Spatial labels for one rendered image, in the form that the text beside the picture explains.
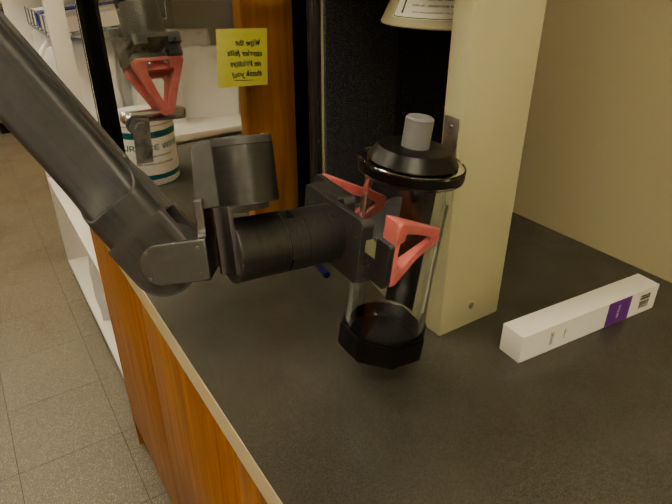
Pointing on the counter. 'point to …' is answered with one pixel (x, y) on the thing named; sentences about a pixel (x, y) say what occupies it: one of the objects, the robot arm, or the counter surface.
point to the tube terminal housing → (481, 150)
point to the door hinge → (315, 85)
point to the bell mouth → (420, 14)
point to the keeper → (451, 133)
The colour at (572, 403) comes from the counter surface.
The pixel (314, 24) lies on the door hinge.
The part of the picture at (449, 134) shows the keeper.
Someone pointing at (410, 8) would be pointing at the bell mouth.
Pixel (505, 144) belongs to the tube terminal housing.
